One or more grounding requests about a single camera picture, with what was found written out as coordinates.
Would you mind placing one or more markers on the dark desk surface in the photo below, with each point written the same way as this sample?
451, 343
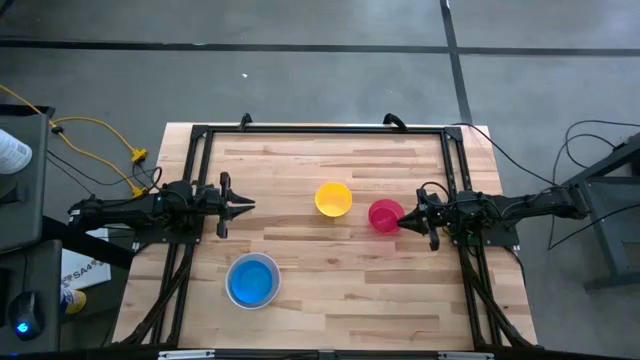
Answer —
45, 280

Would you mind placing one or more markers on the dark grey panel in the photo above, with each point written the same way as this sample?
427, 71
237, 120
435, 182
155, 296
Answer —
25, 200

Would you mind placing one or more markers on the black aluminium table frame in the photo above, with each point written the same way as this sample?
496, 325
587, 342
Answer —
325, 130

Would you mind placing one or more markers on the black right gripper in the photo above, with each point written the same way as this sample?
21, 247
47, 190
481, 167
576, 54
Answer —
434, 215

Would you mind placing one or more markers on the white printed cardboard box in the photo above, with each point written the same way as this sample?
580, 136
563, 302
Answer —
85, 267

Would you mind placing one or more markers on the blue plastic bowl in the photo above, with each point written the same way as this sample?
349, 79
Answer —
252, 282

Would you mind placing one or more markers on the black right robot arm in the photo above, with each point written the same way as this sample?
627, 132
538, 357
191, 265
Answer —
520, 205

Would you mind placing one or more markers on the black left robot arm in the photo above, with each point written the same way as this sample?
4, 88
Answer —
130, 207

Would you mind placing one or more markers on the black frame bracket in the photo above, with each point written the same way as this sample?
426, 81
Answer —
395, 120
245, 120

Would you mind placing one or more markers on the black computer mouse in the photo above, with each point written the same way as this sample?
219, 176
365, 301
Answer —
26, 315

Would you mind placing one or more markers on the black diagonal bar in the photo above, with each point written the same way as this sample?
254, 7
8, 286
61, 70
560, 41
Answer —
85, 245

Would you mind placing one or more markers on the black metal stand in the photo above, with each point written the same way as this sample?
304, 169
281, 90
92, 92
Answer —
595, 169

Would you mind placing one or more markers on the blue cup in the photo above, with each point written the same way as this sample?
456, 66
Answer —
227, 287

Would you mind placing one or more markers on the silver aluminium bracket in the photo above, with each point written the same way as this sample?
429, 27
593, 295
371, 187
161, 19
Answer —
185, 355
465, 356

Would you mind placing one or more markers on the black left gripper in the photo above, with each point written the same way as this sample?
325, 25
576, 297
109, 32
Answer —
215, 204

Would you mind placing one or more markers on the white labelled roll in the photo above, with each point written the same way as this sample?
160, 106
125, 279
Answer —
12, 152

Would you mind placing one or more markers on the yellow plastic bowl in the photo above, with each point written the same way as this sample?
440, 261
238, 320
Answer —
333, 200

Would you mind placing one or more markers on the pink cup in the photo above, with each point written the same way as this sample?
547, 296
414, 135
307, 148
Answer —
382, 215

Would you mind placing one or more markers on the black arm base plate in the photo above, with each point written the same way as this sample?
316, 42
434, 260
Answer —
190, 237
500, 241

